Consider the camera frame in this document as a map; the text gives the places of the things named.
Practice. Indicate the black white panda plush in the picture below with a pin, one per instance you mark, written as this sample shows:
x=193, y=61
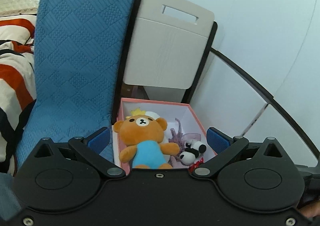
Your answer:
x=191, y=152

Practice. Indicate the person's right hand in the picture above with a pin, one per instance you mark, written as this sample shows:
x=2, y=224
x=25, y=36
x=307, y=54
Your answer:
x=311, y=210

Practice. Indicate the brown bear plush blue shirt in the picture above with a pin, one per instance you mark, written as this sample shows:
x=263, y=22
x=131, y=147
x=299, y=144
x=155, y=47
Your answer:
x=143, y=139

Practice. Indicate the purple fairy wing doll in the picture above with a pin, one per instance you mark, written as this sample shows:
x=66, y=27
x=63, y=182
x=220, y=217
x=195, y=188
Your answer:
x=183, y=140

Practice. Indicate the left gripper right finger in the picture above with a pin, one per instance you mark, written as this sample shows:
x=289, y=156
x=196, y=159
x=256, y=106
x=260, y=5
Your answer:
x=228, y=150

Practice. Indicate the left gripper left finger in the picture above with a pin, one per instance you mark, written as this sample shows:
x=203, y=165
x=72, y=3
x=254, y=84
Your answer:
x=88, y=151

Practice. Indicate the orange black striped blanket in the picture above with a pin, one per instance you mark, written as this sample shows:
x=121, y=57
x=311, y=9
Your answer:
x=18, y=93

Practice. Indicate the red black devil figurine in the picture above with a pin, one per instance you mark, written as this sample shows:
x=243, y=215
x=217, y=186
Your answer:
x=194, y=166

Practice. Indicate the blue quilted mattress cover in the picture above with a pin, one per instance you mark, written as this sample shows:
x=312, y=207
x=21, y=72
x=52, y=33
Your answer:
x=78, y=44

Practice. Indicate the pink cardboard storage box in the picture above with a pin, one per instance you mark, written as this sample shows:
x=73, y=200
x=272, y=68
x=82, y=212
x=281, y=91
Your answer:
x=169, y=111

